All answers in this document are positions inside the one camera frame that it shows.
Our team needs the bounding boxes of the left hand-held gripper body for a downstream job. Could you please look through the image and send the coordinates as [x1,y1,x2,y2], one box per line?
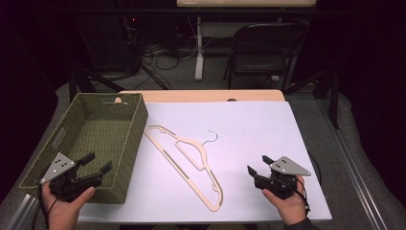
[39,152,104,203]

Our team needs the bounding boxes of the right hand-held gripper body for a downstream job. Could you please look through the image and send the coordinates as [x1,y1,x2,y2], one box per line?
[254,155,312,201]

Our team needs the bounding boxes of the person's left hand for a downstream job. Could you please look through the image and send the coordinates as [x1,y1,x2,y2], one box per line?
[42,184,97,230]

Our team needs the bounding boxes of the person's right hand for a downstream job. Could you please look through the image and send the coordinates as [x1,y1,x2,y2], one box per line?
[261,174,309,226]

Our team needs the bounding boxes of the white table cover sheet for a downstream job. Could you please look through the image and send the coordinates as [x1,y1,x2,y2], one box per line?
[78,100,333,223]

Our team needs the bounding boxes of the green woven basket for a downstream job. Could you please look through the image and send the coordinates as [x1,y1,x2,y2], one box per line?
[18,92,149,205]

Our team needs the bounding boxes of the beige plastic hanger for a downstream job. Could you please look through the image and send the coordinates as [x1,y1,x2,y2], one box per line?
[143,125,224,213]

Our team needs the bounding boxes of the black stand legs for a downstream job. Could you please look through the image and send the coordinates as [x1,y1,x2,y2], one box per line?
[282,62,341,130]
[67,65,126,98]

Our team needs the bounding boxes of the black folding chair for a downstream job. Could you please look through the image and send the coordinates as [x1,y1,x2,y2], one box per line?
[223,21,309,92]

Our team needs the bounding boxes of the desk with white leg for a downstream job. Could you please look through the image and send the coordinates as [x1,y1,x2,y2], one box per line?
[175,0,317,82]

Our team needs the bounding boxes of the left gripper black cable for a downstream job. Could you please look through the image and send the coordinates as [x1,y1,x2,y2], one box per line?
[36,181,60,230]

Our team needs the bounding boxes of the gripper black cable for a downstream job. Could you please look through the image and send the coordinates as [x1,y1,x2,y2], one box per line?
[36,181,60,230]
[296,177,311,216]

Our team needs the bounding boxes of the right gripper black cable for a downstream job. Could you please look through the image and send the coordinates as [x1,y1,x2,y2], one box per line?
[296,177,311,216]

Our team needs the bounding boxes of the black cable beside table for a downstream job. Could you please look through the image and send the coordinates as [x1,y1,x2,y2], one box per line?
[306,150,324,194]

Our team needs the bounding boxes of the aluminium floor rail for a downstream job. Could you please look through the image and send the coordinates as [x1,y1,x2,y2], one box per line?
[5,193,40,230]
[318,98,390,230]

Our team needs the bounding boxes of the tangle of floor cables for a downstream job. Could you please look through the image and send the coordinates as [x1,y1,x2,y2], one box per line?
[133,40,196,91]

